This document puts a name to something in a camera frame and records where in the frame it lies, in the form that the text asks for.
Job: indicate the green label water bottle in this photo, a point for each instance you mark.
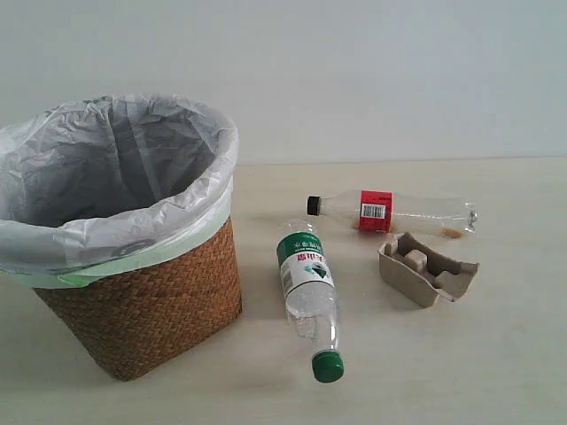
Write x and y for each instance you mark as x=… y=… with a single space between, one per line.
x=310 y=297

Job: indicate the red label cola bottle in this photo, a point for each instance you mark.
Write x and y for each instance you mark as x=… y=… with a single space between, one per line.
x=390 y=212

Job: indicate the grey cardboard pulp tray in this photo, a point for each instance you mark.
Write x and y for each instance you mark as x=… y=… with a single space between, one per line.
x=421 y=274

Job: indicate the brown woven wicker trash basket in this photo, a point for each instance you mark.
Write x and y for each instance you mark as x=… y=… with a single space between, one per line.
x=133 y=322

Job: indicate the white plastic bin liner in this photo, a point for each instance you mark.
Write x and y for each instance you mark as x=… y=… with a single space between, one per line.
x=99 y=187

